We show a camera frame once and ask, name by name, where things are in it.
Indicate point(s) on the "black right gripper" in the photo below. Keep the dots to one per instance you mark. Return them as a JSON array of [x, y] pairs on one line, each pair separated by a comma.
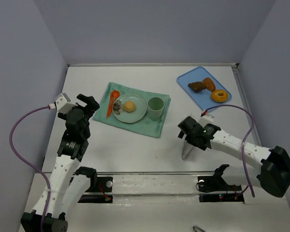
[[187, 130]]

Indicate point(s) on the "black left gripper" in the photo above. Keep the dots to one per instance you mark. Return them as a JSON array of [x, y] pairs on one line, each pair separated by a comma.
[[86, 104]]

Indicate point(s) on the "metal tongs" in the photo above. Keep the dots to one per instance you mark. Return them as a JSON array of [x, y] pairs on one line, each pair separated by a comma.
[[186, 149]]

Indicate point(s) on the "round yellow bun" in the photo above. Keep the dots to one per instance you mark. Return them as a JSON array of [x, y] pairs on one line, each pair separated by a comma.
[[129, 106]]

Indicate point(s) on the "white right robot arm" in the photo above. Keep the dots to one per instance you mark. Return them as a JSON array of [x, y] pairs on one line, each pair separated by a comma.
[[271, 167]]

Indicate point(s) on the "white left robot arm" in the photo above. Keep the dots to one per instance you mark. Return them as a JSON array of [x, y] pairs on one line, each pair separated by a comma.
[[68, 180]]

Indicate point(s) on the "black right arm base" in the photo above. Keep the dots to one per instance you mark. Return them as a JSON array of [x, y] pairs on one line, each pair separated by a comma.
[[215, 190]]

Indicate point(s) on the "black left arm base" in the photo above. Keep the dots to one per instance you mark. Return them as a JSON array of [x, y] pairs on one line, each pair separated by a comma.
[[100, 193]]

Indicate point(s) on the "dark brown bread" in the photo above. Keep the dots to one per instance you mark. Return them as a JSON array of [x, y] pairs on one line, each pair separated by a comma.
[[197, 86]]

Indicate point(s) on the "orange-brown oblong bread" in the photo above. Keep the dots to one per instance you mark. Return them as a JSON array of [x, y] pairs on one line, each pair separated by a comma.
[[210, 85]]

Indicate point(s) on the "orange plastic fork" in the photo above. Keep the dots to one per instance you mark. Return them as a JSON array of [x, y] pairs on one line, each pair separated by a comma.
[[112, 106]]

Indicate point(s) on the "orange plastic knife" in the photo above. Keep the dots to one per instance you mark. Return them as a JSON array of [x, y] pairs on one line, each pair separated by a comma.
[[110, 104]]

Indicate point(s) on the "green floral ceramic plate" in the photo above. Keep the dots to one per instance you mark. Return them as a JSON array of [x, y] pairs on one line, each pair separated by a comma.
[[129, 117]]

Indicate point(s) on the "green satin placemat cloth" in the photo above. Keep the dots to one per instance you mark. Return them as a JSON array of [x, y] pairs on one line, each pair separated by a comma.
[[145, 126]]

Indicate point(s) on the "orange plastic spoon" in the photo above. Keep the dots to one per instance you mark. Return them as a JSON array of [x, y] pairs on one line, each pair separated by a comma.
[[116, 94]]

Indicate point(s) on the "green ceramic cup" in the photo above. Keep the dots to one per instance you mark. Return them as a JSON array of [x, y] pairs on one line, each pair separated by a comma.
[[155, 108]]

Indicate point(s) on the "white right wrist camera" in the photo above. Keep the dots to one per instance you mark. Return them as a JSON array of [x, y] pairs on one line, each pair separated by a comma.
[[206, 119]]

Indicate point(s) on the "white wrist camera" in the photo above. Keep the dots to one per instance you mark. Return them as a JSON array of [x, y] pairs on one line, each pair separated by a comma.
[[62, 104], [206, 119]]

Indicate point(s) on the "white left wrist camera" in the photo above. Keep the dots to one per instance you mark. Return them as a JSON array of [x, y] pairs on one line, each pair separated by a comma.
[[62, 104]]

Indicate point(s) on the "orange ring donut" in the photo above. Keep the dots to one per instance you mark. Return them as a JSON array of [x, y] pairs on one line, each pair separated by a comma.
[[219, 96]]

